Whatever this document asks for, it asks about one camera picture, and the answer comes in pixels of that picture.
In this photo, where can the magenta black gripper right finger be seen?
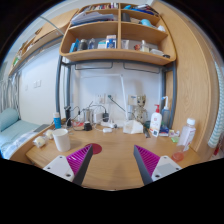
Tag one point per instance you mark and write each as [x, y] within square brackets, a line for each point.
[152, 167]

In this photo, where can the white pump lotion bottle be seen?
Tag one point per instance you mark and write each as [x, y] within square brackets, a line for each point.
[155, 123]

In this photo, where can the blue cylindrical can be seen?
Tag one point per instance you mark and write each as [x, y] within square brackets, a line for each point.
[57, 120]

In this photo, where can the white round bun left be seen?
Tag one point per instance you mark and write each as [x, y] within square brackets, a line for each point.
[39, 141]

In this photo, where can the white round bun right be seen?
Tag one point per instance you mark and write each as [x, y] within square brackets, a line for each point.
[49, 134]

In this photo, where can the steel thermos cup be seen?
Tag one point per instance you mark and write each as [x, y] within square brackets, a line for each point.
[88, 115]

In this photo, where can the teal pillow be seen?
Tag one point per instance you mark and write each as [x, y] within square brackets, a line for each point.
[8, 117]

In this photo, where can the dark red round coaster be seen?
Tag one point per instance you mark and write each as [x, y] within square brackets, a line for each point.
[96, 148]

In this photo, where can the white round bun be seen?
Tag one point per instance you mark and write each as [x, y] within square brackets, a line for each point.
[49, 134]
[39, 141]

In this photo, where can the wooden wall shelf unit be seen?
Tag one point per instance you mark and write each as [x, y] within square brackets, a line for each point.
[118, 31]

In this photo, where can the black round small speaker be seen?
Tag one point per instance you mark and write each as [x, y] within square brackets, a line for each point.
[87, 126]

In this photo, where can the red bottle cap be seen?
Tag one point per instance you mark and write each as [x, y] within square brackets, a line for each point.
[178, 156]

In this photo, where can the white power strip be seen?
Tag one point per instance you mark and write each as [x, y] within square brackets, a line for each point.
[108, 124]

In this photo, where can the Groot figurine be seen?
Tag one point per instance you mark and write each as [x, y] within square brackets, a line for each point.
[140, 113]

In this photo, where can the white paper cup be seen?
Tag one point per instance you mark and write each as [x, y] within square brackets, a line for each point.
[62, 141]

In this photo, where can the green small packet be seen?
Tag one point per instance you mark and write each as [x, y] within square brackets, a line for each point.
[175, 139]

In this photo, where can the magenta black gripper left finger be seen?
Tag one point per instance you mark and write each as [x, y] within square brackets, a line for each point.
[72, 167]

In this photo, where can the white tissue pack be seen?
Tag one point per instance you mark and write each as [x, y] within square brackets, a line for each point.
[132, 127]

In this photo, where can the grey spray bottle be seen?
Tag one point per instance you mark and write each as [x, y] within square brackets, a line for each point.
[165, 112]

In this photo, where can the clear plastic water bottle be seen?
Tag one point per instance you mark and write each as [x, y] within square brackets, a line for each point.
[187, 135]

